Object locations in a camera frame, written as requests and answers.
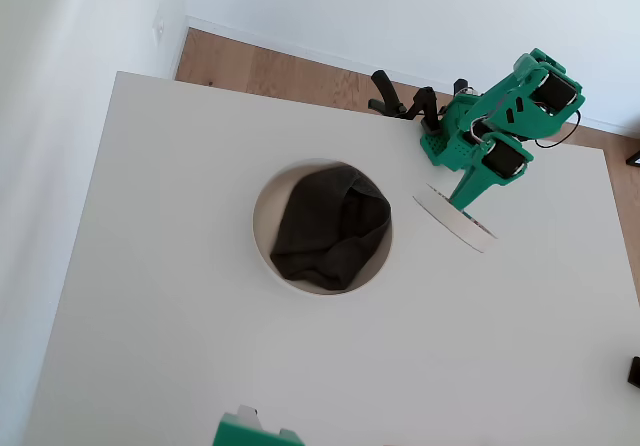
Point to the green gripper with black motor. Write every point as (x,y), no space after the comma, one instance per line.
(504,162)

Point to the white tesa masking tape roll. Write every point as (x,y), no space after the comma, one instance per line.
(460,226)

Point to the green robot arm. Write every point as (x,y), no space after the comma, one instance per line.
(505,101)

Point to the black table clamp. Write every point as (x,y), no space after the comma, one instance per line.
(425,103)
(387,91)

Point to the dark grey cloth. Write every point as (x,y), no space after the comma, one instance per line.
(325,226)

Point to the black angular object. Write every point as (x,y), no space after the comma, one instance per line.
(634,160)

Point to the white round bowl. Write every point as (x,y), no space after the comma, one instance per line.
(267,206)

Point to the white skirting board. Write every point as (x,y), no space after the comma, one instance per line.
(310,48)

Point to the small black box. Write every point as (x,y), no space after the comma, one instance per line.
(634,371)

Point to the white plastic piece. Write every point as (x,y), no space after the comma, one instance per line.
(247,416)

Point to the green printed camera mount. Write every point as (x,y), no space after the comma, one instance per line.
(245,433)

